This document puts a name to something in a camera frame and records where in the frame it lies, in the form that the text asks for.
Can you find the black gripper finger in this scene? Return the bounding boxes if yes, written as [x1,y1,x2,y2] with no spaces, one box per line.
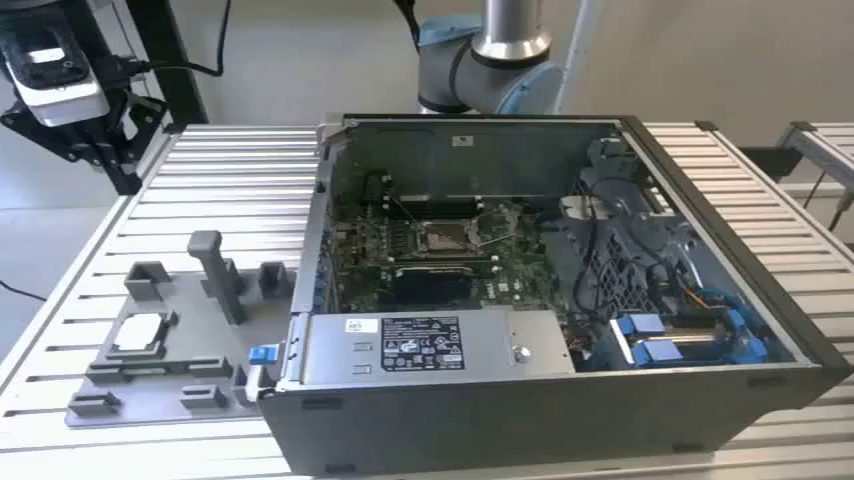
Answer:
[118,93,169,176]
[0,102,138,196]

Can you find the silver CPU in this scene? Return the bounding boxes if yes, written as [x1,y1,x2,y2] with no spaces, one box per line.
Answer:
[109,313,168,354]

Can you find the black RAM slot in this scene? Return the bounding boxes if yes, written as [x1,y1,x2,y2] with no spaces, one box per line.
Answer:
[384,193,485,215]

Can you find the CPU socket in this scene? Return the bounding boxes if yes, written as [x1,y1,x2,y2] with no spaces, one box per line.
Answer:
[412,219,479,259]

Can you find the grey parts rack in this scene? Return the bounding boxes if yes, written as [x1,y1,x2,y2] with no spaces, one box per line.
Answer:
[64,229,299,429]

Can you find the thin metal locking lever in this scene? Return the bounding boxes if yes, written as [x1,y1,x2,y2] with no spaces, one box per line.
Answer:
[391,196,421,226]

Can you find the green RAM stick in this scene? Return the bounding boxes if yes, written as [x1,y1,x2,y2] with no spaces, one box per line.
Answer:
[92,363,225,377]

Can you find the metal socket cover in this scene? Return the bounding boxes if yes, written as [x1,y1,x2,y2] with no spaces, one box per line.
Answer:
[465,207,516,249]

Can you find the green motherboard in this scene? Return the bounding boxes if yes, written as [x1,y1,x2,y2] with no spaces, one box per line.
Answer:
[325,197,581,321]

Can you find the silver power supply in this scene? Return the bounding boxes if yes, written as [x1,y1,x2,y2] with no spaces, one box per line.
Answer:
[299,309,576,387]

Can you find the grey metal drive cage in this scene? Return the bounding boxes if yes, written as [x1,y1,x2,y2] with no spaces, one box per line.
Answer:
[539,164,702,321]

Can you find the black open PC case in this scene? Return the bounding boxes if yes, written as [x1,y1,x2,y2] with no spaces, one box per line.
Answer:
[256,112,854,476]

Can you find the hard disk in blue carrier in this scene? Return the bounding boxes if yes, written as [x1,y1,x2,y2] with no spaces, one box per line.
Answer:
[630,335,748,369]
[610,312,735,337]

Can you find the aluminium side table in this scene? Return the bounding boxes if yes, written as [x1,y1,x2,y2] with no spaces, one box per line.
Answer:
[779,119,854,201]

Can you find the black upright post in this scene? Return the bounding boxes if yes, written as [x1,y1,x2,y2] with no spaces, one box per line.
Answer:
[125,0,209,126]

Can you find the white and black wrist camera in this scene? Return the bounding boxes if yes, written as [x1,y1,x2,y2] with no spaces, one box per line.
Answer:
[0,30,112,127]

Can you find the black cable on floor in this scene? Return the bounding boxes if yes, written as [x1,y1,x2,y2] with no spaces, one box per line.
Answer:
[0,279,46,302]

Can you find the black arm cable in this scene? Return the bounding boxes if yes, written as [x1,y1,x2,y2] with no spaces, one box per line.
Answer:
[392,0,423,47]

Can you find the black wire in case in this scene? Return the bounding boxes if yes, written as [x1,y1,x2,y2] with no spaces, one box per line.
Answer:
[571,177,675,314]

